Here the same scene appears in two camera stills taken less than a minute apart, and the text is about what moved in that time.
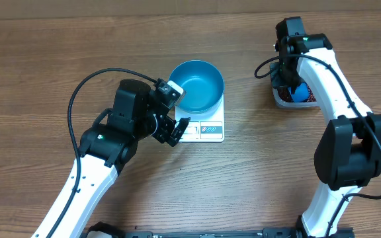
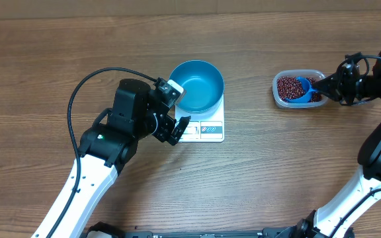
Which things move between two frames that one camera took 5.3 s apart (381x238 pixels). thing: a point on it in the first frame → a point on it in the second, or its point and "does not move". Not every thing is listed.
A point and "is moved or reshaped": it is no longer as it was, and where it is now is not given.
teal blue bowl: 203,82 does not move
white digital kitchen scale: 203,127 does not move
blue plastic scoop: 301,93 is moved or reshaped
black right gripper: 282,83 → 337,82
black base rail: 111,231 does not move
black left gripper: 168,124 does not move
